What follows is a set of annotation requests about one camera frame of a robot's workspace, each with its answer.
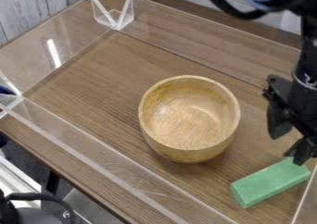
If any blue object at left edge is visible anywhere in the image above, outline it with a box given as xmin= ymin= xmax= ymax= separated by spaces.
xmin=0 ymin=85 xmax=15 ymax=148

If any clear acrylic enclosure wall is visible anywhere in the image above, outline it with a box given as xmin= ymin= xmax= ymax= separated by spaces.
xmin=0 ymin=0 xmax=303 ymax=224

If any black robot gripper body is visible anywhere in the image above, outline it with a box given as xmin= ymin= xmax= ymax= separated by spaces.
xmin=262 ymin=68 xmax=317 ymax=136

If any white container in background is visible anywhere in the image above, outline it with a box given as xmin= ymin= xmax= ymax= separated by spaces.
xmin=279 ymin=11 xmax=301 ymax=34

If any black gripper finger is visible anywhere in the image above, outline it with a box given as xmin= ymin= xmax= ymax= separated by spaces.
xmin=283 ymin=136 xmax=317 ymax=166
xmin=266 ymin=103 xmax=291 ymax=140

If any black cable loop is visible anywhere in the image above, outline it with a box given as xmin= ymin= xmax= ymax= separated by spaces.
xmin=0 ymin=190 xmax=76 ymax=224

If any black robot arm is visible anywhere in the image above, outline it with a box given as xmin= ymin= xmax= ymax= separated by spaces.
xmin=209 ymin=0 xmax=317 ymax=166

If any green rectangular block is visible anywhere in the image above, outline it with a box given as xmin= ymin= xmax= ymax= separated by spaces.
xmin=229 ymin=158 xmax=310 ymax=208

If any clear acrylic corner bracket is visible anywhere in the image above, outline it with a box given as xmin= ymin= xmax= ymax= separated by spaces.
xmin=91 ymin=0 xmax=134 ymax=31

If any black table leg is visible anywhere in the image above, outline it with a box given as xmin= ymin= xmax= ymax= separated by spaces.
xmin=45 ymin=171 xmax=60 ymax=195

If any grey metal base plate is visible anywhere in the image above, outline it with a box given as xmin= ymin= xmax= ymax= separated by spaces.
xmin=0 ymin=195 xmax=93 ymax=224

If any brown wooden bowl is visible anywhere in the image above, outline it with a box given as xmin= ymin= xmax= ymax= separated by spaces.
xmin=138 ymin=75 xmax=242 ymax=164

